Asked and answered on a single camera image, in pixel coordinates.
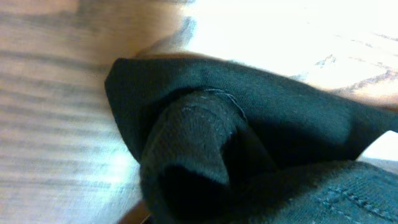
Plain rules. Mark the black t-shirt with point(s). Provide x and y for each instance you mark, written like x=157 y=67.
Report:
x=219 y=142

